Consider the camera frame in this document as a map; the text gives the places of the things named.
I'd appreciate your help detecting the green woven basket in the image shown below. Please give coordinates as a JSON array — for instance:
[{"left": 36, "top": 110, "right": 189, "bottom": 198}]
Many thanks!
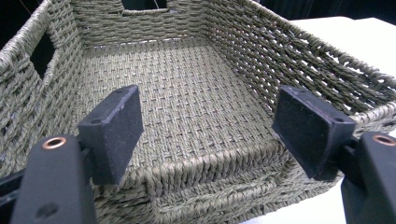
[{"left": 0, "top": 0, "right": 396, "bottom": 224}]

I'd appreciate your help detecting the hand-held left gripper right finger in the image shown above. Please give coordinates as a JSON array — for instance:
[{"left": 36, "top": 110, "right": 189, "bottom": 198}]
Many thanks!
[{"left": 271, "top": 85, "right": 396, "bottom": 224}]

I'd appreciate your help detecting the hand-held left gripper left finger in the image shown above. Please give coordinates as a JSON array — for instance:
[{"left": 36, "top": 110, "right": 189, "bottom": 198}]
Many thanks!
[{"left": 8, "top": 84, "right": 145, "bottom": 224}]

